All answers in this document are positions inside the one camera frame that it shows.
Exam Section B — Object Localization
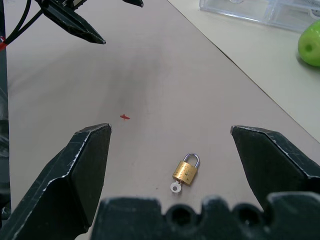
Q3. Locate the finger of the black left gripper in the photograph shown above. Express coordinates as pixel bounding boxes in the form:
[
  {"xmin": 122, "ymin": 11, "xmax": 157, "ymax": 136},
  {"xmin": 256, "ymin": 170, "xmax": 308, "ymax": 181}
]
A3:
[
  {"xmin": 121, "ymin": 0, "xmax": 145, "ymax": 8},
  {"xmin": 40, "ymin": 4, "xmax": 107, "ymax": 45}
]

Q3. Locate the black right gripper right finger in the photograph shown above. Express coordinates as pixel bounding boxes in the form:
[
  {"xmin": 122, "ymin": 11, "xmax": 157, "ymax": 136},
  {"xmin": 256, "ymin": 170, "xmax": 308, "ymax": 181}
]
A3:
[{"xmin": 229, "ymin": 125, "xmax": 320, "ymax": 211}]

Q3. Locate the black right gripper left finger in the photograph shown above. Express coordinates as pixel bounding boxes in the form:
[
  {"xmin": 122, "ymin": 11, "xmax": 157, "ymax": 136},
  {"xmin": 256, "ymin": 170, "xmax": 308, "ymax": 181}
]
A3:
[{"xmin": 0, "ymin": 122, "xmax": 113, "ymax": 240}]

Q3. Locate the brass padlock with steel shackle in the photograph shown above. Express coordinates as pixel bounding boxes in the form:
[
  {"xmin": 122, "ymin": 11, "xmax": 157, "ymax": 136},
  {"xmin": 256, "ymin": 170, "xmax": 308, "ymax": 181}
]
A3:
[{"xmin": 171, "ymin": 152, "xmax": 201, "ymax": 187}]

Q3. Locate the clear acrylic organizer box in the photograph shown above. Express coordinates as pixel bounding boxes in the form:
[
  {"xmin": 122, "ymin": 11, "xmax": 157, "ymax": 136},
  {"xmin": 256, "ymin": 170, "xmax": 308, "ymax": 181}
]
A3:
[{"xmin": 199, "ymin": 0, "xmax": 320, "ymax": 34}]

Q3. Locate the green apple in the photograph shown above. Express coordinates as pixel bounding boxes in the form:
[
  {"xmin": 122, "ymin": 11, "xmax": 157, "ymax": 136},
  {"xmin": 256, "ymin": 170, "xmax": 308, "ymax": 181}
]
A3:
[{"xmin": 297, "ymin": 20, "xmax": 320, "ymax": 67}]

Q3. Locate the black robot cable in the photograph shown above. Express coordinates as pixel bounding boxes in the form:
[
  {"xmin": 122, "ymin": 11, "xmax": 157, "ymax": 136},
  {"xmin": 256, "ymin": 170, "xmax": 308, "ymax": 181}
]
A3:
[{"xmin": 3, "ymin": 0, "xmax": 43, "ymax": 46}]

